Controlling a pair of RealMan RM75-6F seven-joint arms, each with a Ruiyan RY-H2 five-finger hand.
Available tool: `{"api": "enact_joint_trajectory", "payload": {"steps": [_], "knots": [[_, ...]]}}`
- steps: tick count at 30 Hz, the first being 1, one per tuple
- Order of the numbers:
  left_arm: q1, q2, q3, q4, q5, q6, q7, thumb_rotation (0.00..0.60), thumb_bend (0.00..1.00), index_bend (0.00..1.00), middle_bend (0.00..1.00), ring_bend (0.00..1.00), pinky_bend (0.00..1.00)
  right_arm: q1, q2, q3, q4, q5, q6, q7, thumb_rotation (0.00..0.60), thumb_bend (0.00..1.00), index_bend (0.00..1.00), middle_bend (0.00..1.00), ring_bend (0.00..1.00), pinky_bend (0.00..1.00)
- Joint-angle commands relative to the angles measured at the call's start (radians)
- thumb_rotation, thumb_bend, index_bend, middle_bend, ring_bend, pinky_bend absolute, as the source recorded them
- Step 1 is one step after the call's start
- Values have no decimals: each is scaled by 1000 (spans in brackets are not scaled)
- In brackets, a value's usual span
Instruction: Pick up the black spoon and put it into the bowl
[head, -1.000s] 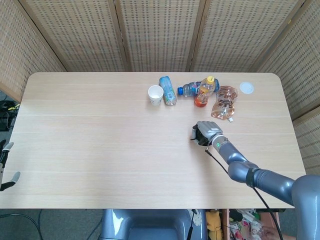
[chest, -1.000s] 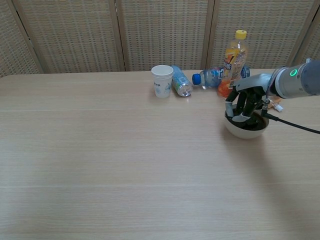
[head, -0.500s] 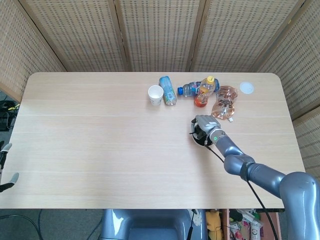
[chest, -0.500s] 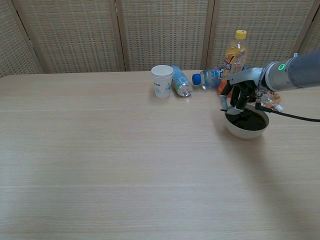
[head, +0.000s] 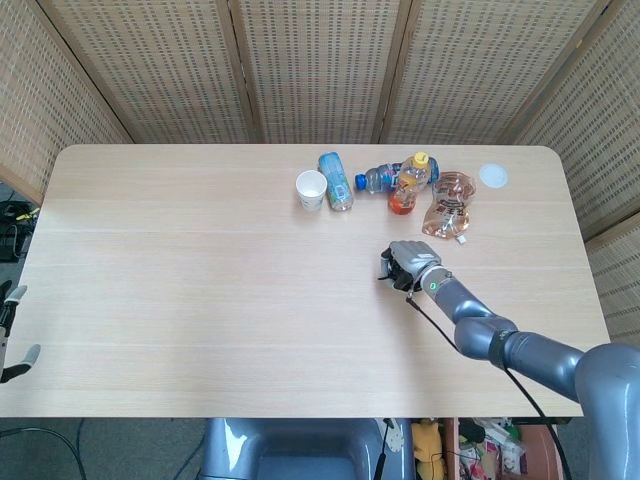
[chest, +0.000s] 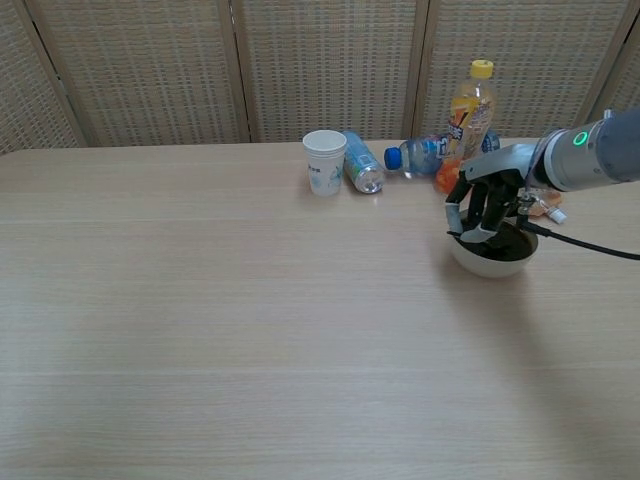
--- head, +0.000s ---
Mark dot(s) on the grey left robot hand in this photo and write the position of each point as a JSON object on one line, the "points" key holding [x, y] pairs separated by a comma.
{"points": [[4, 340]]}

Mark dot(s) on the yellow plush toy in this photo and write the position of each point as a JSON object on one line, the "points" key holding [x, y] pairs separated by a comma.
{"points": [[429, 445]]}

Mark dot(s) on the white cup of black liquid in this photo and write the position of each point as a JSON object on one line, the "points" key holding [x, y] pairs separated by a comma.
{"points": [[401, 281]]}

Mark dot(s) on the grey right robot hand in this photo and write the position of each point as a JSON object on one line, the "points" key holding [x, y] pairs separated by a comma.
{"points": [[417, 255]]}

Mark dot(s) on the clear water bottle blue cap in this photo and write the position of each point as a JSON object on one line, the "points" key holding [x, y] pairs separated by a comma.
{"points": [[377, 179]]}

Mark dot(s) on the white paper cup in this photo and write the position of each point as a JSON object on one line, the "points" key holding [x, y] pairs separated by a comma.
{"points": [[311, 190]]}

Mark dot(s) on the white perforated bracket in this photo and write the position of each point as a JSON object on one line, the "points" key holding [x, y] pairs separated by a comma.
{"points": [[393, 435]]}

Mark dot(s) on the orange spout drink pouch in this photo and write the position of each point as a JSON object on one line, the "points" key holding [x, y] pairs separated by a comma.
{"points": [[450, 207]]}

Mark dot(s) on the orange tea bottle yellow cap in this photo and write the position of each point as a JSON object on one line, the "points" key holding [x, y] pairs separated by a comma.
{"points": [[407, 192]]}

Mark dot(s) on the white round lid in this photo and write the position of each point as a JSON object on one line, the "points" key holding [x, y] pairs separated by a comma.
{"points": [[494, 176]]}

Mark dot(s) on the woven rattan folding screen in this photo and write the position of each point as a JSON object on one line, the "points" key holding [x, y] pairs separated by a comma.
{"points": [[320, 65]]}

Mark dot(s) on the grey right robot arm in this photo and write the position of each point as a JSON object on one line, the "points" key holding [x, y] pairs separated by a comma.
{"points": [[540, 350]]}

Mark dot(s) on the blue-label plastic bottle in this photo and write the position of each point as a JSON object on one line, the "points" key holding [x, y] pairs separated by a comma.
{"points": [[335, 180]]}

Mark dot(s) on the red plastic basin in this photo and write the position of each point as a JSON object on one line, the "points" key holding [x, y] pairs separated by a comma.
{"points": [[537, 450]]}

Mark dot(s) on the grey robot torso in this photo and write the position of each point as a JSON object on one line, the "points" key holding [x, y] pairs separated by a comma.
{"points": [[300, 450]]}

